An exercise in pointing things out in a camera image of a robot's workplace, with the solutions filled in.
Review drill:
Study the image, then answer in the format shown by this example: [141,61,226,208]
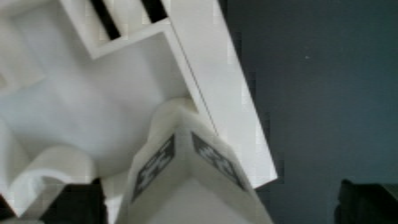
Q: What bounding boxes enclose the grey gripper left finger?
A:
[41,179,107,224]

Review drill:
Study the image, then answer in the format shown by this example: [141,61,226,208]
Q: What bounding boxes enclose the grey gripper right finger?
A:
[334,180,398,224]

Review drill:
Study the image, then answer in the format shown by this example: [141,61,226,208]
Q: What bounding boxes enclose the white tagged chair leg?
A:
[116,98,274,224]

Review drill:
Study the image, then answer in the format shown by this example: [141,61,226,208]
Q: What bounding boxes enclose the white chair seat part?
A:
[0,0,189,219]

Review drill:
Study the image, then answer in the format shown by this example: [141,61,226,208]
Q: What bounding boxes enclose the white U-shaped fence frame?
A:
[169,0,277,187]

